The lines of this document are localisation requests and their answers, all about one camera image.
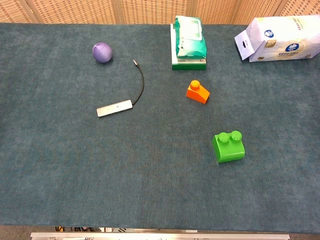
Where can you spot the green and white box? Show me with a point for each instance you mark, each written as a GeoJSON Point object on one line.
{"type": "Point", "coordinates": [189, 64]}

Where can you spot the aluminium frame rail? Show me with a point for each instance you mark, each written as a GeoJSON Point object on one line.
{"type": "Point", "coordinates": [160, 235]}

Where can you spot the green toy building block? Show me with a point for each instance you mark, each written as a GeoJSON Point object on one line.
{"type": "Point", "coordinates": [228, 151]}

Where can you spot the purple ball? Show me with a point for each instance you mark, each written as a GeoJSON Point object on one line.
{"type": "Point", "coordinates": [102, 52]}

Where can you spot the white tissue paper pack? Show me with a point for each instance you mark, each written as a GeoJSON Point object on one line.
{"type": "Point", "coordinates": [285, 40]}

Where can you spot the green wet wipes pack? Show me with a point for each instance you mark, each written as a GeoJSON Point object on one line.
{"type": "Point", "coordinates": [190, 41]}

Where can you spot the orange toy building block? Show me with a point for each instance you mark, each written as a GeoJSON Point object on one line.
{"type": "Point", "coordinates": [195, 93]}

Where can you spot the teal table cloth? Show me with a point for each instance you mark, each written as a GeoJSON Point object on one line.
{"type": "Point", "coordinates": [125, 155]}

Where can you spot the woven bamboo folding screen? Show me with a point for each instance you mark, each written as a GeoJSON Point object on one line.
{"type": "Point", "coordinates": [140, 11]}

